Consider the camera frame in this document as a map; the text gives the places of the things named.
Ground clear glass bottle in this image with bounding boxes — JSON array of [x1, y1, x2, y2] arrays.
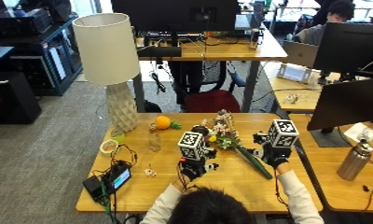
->
[[147, 122, 163, 153]]

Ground clear glasses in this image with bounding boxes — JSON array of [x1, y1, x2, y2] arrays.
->
[[284, 92, 308, 105]]

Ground red office chair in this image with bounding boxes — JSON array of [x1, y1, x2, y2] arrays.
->
[[183, 89, 243, 114]]

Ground artificial flower bouquet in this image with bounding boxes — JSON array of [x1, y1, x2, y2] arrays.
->
[[200, 108, 275, 180]]

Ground white framed stand device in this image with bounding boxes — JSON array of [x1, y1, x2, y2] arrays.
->
[[276, 63, 313, 85]]

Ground steel water bottle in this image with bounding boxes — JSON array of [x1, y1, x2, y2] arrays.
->
[[336, 138, 373, 182]]

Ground roll of tape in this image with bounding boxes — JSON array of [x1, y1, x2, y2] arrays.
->
[[99, 139, 120, 158]]

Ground person's right hand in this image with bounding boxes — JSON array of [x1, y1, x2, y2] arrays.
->
[[252, 132, 293, 170]]

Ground grey laptop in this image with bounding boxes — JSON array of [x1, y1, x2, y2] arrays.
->
[[283, 40, 321, 69]]

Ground black cable bundle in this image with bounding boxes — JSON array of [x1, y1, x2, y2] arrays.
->
[[91, 143, 140, 224]]

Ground person's left hand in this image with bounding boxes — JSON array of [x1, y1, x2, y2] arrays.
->
[[178, 124, 221, 182]]

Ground small green cup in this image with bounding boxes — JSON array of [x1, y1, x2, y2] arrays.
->
[[111, 130, 127, 145]]

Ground orange toy fruit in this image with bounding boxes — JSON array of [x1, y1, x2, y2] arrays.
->
[[155, 115, 183, 131]]

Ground black computer monitor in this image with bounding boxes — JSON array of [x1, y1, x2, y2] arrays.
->
[[312, 21, 373, 86], [110, 0, 243, 58], [307, 77, 373, 148]]

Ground black power box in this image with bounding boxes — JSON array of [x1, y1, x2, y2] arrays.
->
[[82, 175, 107, 203]]

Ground white marker cube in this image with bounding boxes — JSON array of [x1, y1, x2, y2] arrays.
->
[[178, 131, 209, 161], [267, 119, 301, 149]]

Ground black cabinet box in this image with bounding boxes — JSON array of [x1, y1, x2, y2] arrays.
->
[[0, 71, 45, 125]]

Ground black storage shelf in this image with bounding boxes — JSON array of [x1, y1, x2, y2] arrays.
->
[[0, 7, 84, 97]]

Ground wooden side desk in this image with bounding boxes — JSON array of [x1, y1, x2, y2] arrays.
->
[[263, 61, 342, 114]]

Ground white table lamp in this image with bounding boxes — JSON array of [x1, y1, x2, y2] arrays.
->
[[71, 12, 142, 133]]

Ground wooden desk with grey legs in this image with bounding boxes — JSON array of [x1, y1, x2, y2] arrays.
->
[[131, 27, 289, 114]]

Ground black device with lit screen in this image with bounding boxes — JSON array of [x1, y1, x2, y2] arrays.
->
[[103, 162, 134, 193]]

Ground white paper sheet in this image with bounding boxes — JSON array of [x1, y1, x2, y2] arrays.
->
[[344, 122, 373, 144]]

